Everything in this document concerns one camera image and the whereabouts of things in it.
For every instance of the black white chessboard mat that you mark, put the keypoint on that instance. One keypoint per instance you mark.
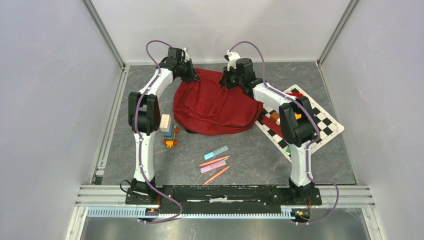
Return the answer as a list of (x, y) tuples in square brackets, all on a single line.
[(328, 126)]

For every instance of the red student backpack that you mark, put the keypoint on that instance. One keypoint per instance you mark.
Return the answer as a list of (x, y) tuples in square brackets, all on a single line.
[(205, 107)]

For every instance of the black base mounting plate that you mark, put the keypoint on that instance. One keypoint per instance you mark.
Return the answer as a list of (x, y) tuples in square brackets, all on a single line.
[(222, 199)]

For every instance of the orange pen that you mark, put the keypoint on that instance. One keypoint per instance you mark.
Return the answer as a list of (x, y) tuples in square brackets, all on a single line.
[(216, 175), (214, 161)]

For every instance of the red toy brick house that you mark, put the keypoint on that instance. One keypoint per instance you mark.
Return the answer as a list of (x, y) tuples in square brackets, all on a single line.
[(295, 94)]

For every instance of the green cube block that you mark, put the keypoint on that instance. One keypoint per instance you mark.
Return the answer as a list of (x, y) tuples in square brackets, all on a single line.
[(288, 150)]

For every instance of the blue highlighter pen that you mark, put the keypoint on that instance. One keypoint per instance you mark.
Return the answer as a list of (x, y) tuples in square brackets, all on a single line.
[(216, 152)]

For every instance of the colourful block pile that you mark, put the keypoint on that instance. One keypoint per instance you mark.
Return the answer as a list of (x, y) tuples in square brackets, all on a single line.
[(275, 117)]

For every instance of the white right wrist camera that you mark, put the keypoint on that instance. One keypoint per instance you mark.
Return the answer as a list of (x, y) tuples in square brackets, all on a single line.
[(231, 58)]

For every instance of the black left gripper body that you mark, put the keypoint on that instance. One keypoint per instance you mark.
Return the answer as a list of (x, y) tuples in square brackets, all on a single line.
[(186, 72)]

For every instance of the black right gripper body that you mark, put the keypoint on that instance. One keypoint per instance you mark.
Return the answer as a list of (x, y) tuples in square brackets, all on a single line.
[(231, 79)]

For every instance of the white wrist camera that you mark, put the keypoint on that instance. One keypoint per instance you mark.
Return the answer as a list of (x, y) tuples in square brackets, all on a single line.
[(231, 58), (185, 57)]

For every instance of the orange pen lower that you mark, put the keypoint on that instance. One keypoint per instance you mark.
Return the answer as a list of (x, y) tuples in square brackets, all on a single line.
[(216, 175)]

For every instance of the colourful block tower toy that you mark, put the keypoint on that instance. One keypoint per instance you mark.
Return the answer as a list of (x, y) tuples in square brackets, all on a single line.
[(169, 130)]

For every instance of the pink highlighter pen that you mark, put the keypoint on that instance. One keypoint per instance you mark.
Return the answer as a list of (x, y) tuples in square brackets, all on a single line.
[(213, 166)]

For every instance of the orange pen upper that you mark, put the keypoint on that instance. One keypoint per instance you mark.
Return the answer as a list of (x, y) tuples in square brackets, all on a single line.
[(214, 161)]

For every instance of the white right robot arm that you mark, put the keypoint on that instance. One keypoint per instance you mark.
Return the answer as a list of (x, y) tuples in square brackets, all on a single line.
[(297, 122)]

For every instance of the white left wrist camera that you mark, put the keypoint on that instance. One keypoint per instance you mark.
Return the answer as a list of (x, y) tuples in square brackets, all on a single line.
[(185, 57)]

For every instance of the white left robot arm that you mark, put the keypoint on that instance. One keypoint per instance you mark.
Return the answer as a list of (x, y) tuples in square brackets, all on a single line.
[(144, 115)]

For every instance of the aluminium frame rail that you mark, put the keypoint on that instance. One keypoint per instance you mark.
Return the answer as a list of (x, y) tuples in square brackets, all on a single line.
[(109, 201)]

